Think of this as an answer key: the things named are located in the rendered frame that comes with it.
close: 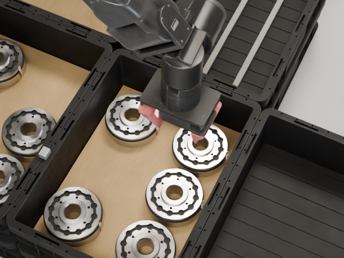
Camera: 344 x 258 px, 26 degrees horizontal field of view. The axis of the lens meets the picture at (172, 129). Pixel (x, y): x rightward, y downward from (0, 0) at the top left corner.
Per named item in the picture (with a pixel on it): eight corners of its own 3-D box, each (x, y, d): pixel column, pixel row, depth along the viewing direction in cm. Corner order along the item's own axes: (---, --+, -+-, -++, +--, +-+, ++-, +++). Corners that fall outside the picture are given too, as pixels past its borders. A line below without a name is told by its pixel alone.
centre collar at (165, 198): (180, 211, 130) (180, 209, 130) (155, 199, 131) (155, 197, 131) (193, 188, 132) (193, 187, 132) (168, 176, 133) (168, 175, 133)
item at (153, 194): (187, 230, 129) (187, 229, 128) (135, 206, 131) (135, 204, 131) (212, 184, 133) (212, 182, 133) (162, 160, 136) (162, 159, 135)
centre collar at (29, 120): (34, 145, 137) (33, 144, 136) (11, 136, 138) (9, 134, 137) (47, 124, 139) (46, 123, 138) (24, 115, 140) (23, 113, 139)
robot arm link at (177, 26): (110, 31, 98) (156, 18, 92) (144, -29, 103) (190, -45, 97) (165, 89, 104) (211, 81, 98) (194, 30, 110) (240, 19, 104)
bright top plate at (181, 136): (211, 179, 134) (211, 178, 133) (163, 155, 136) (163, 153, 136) (237, 137, 138) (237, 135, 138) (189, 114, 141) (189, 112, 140)
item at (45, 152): (46, 160, 127) (45, 157, 126) (39, 157, 128) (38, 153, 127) (51, 152, 128) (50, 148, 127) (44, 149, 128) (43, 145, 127)
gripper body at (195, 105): (158, 73, 111) (158, 43, 105) (221, 99, 109) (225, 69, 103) (138, 106, 108) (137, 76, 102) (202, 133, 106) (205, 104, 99)
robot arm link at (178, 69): (154, 56, 96) (195, 69, 95) (174, 17, 100) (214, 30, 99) (154, 86, 102) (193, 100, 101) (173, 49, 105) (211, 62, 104)
